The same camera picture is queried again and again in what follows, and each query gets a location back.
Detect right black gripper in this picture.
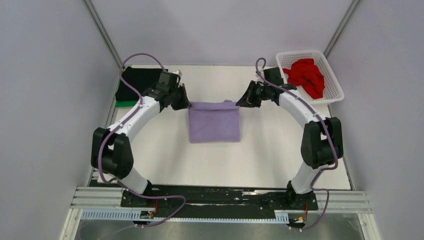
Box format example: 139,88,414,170
237,80,271,108

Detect purple t shirt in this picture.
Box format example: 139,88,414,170
188,100,241,144

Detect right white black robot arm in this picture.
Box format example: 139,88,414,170
236,67,344,210

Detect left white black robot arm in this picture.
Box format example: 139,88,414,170
91,70,192,207

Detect folded black t shirt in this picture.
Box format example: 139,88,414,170
115,66,163,102

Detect folded green t shirt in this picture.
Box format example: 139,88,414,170
115,100,138,108

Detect red t shirt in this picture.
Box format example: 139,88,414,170
282,58,325,100

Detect white plastic basket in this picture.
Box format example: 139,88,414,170
275,50,345,105

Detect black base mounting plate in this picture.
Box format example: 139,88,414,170
120,184,318,219

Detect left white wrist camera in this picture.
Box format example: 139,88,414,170
172,70,183,78

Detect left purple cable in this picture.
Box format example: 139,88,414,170
97,52,187,239

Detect aluminium frame rail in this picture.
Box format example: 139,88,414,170
70,187,373,214

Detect white slotted cable duct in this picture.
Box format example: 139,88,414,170
81,209,290,224

